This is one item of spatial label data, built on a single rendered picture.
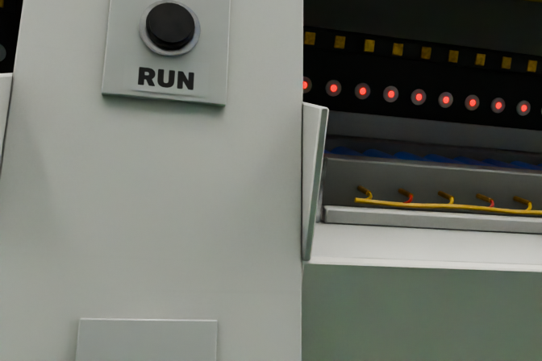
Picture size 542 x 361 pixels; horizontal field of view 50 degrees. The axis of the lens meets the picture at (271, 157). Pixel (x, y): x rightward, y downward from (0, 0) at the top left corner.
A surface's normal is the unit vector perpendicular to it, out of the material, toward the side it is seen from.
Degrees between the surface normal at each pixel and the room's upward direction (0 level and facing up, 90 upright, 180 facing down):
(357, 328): 112
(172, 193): 90
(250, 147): 90
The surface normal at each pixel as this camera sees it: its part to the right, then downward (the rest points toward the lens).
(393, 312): 0.20, 0.15
